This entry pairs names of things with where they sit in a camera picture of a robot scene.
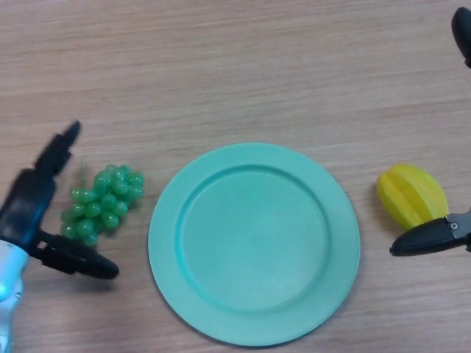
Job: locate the teal round plate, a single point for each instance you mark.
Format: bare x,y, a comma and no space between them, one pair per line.
254,244

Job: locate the yellow starfruit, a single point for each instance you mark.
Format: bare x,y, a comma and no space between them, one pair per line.
412,195

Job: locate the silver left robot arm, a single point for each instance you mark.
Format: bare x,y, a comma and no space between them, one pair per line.
9,290

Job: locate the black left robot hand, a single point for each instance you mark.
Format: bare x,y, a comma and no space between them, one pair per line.
31,198

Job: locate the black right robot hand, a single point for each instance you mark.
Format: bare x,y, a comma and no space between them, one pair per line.
430,239

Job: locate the green grape bunch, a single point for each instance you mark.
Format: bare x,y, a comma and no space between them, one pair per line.
101,204

